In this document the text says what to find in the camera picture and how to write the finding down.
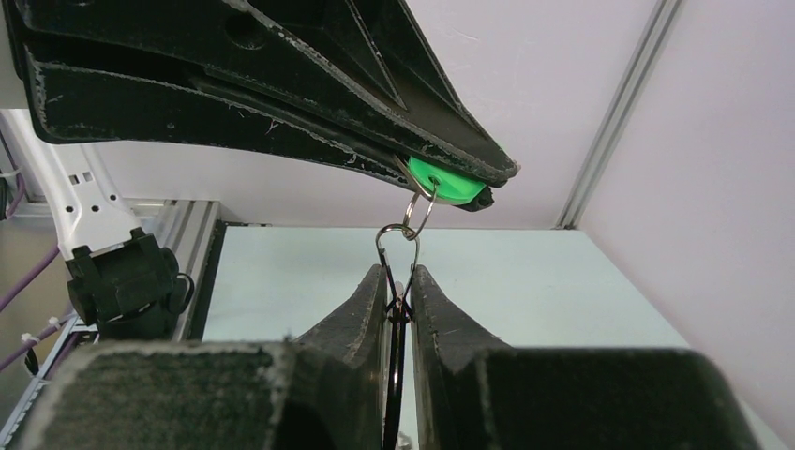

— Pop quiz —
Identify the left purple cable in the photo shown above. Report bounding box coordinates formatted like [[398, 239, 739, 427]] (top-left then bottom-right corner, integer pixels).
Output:
[[0, 133, 79, 374]]

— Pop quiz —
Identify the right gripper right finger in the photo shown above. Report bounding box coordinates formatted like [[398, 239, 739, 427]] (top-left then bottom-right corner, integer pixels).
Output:
[[411, 266, 760, 449]]

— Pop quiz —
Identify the large silver keyring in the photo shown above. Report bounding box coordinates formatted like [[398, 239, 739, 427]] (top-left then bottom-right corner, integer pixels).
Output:
[[382, 297, 412, 449]]

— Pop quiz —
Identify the left aluminium corner post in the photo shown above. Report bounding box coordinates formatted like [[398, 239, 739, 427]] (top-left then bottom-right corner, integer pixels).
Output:
[[554, 0, 683, 230]]

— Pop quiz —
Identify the green tag key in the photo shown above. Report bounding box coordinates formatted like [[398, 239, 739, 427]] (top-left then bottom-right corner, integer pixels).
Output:
[[374, 154, 488, 312]]

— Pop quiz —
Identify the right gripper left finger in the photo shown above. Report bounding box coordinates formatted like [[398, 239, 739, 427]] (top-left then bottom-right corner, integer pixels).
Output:
[[18, 265, 387, 449]]

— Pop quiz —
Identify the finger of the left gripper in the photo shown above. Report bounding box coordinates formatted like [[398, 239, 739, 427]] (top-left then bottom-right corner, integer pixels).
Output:
[[12, 1, 518, 187], [24, 52, 496, 214]]

